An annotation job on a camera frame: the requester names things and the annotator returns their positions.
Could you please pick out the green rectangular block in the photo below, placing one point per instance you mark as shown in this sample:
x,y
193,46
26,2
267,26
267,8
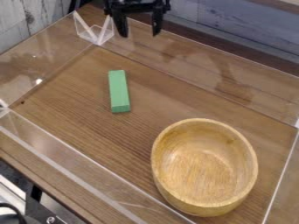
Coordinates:
x,y
117,88

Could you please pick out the brown wooden bowl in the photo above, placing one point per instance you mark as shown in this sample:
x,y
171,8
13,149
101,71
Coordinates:
x,y
204,166

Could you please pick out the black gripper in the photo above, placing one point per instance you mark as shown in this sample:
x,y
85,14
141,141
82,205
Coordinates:
x,y
135,6

